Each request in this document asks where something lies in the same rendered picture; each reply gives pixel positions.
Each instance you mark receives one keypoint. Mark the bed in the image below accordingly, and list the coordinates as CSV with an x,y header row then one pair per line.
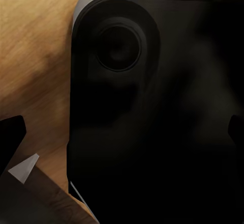
x,y
18,204

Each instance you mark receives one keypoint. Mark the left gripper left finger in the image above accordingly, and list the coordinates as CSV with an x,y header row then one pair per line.
x,y
12,132

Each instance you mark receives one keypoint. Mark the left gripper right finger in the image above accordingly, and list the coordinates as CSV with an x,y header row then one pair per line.
x,y
236,131

